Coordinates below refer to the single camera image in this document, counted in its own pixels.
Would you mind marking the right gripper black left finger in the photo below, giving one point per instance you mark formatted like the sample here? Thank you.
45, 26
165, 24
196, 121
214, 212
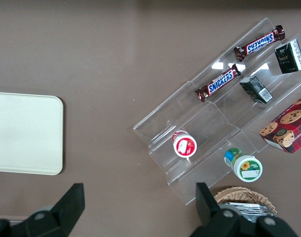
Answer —
64, 212

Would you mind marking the Snickers chocolate bar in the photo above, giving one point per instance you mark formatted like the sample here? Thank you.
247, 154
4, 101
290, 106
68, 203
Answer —
260, 43
218, 82

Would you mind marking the green sunflower yogurt cup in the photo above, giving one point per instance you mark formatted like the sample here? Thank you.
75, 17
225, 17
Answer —
245, 168

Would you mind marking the light wicker basket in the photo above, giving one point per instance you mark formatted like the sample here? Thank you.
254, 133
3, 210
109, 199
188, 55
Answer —
239, 195

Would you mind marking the cream plastic serving tray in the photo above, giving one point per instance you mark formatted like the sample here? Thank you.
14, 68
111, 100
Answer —
24, 133

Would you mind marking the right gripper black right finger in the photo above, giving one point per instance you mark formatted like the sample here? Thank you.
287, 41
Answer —
209, 217

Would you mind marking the aluminium foil containers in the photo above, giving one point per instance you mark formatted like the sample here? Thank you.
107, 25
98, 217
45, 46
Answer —
251, 209

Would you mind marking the dark green drink carton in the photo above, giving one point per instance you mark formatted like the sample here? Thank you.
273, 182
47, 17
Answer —
256, 90
289, 58

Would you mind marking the clear acrylic stepped stand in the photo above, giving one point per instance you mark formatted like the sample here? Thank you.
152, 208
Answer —
209, 128

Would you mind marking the red tartan cookie box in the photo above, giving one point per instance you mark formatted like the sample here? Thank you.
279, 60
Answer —
286, 128

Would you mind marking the red lid yogurt cup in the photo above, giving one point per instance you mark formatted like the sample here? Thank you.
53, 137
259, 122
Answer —
185, 146

